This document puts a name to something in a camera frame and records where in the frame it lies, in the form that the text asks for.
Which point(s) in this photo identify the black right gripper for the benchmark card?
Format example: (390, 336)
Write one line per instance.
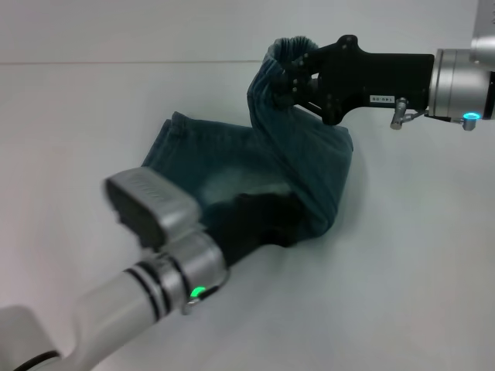
(379, 77)

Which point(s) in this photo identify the blue denim shorts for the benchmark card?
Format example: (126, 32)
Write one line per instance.
(301, 162)

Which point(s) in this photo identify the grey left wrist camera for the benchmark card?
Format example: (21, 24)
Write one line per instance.
(154, 201)

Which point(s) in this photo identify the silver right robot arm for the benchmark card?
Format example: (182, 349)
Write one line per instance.
(456, 81)

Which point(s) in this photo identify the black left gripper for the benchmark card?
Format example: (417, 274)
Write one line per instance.
(267, 220)

